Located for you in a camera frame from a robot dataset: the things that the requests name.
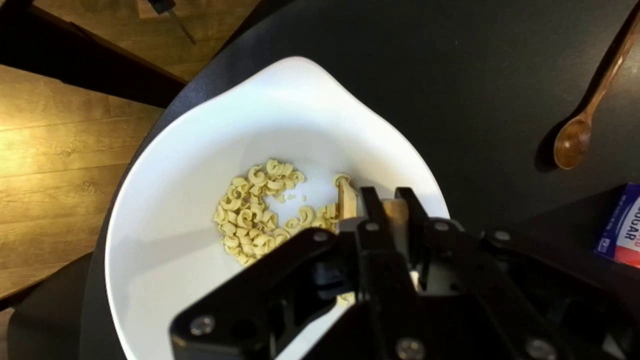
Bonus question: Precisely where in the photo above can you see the round black table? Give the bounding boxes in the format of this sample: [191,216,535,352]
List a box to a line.
[78,0,640,360]

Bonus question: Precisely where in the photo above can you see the macaroni pasta in bowl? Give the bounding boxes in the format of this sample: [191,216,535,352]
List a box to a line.
[212,158,344,267]

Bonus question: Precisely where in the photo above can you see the white mixing bowl teal rim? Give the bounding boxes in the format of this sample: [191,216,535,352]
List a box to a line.
[104,57,448,360]

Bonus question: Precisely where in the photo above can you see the wooden spoon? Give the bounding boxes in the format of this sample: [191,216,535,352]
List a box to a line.
[553,11,640,170]

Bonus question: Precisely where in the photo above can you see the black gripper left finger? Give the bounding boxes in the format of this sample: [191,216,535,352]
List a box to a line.
[170,189,397,360]

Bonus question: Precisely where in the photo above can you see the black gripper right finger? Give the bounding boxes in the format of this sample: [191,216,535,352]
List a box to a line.
[397,189,640,360]

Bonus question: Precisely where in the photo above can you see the small sugar carton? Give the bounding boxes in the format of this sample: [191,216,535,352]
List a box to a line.
[596,185,640,268]

